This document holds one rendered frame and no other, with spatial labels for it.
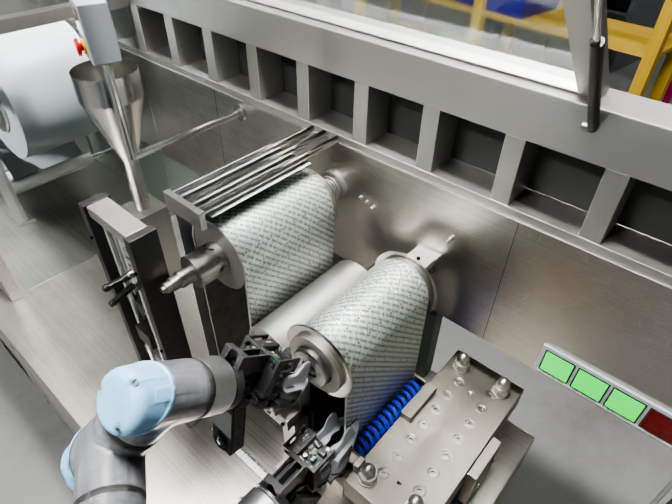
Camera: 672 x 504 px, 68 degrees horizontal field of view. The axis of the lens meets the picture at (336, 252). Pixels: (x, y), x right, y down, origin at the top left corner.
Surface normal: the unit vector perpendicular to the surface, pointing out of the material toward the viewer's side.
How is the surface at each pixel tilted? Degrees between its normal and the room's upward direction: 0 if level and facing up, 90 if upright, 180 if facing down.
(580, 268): 90
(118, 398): 51
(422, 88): 90
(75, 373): 0
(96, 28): 90
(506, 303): 90
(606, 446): 0
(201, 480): 0
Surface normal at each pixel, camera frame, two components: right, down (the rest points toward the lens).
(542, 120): -0.66, 0.48
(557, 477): 0.01, -0.76
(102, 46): 0.53, 0.56
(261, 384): -0.49, -0.11
